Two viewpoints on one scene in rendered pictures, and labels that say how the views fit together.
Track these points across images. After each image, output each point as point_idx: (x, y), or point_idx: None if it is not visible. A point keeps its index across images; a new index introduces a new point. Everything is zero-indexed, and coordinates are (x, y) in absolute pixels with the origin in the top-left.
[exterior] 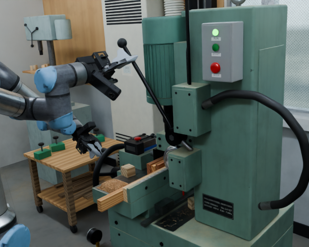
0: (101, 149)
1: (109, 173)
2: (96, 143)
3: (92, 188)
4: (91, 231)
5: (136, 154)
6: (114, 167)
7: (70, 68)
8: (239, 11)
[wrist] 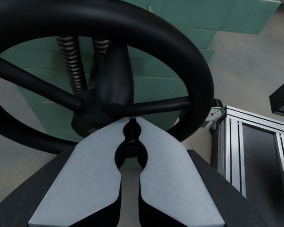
0: (131, 92)
1: (143, 102)
2: (74, 194)
3: (280, 2)
4: (219, 102)
5: None
6: (98, 113)
7: None
8: None
